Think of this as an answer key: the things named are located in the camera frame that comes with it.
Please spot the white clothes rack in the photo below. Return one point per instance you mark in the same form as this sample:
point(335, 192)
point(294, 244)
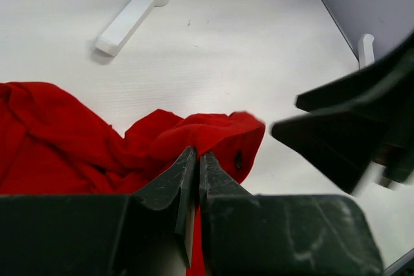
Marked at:
point(123, 26)

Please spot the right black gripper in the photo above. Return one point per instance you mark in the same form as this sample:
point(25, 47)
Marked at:
point(341, 147)

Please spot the red t shirt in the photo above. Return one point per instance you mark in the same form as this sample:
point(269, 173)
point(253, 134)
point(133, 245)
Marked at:
point(68, 179)

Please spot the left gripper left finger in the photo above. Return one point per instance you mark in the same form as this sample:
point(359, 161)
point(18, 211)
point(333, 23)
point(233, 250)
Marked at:
point(164, 217)

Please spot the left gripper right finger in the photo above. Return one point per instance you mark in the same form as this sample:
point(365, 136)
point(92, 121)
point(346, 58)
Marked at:
point(226, 226)

